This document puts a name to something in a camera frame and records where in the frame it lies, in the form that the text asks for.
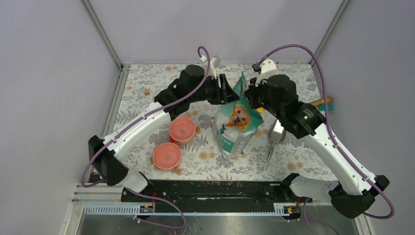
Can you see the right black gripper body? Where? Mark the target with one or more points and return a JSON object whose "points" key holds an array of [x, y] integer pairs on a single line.
{"points": [[259, 97]]}

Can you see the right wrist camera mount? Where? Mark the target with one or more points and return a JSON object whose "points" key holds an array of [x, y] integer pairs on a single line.
{"points": [[266, 68]]}

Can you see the far pink pet bowl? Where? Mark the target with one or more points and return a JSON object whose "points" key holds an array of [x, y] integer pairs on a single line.
{"points": [[182, 129]]}

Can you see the green pet food bag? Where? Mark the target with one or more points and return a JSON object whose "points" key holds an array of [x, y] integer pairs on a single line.
{"points": [[235, 123]]}

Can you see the teal toy block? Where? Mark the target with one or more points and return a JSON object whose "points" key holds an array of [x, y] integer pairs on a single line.
{"points": [[322, 107]]}

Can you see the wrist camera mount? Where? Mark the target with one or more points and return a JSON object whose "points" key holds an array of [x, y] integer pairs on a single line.
{"points": [[214, 63], [266, 68]]}

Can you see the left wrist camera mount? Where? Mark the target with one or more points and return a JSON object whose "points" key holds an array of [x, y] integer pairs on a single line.
{"points": [[214, 63]]}

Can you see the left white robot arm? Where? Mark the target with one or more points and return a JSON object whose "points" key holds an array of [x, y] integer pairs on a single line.
{"points": [[194, 84]]}

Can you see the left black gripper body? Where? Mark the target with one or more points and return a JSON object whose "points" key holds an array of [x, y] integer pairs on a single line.
{"points": [[212, 93]]}

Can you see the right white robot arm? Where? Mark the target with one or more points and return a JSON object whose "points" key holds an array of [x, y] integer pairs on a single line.
{"points": [[355, 189]]}

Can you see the floral table mat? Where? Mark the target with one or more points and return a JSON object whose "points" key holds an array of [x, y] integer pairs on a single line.
{"points": [[202, 158]]}

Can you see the black mounting base plate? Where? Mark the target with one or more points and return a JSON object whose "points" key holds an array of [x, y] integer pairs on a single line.
{"points": [[214, 196]]}

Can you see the near pink pet bowl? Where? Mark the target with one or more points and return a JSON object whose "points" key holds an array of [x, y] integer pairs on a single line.
{"points": [[167, 156]]}

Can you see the gold toy microphone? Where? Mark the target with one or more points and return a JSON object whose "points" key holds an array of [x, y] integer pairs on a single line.
{"points": [[322, 101]]}

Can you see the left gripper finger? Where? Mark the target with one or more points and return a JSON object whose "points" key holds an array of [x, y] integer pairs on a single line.
{"points": [[223, 80], [228, 95]]}

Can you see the metal food scoop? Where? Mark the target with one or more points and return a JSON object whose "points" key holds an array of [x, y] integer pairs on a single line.
{"points": [[276, 135]]}

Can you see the pink pet bowl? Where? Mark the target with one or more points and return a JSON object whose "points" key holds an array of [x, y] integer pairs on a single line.
{"points": [[182, 129], [167, 156]]}

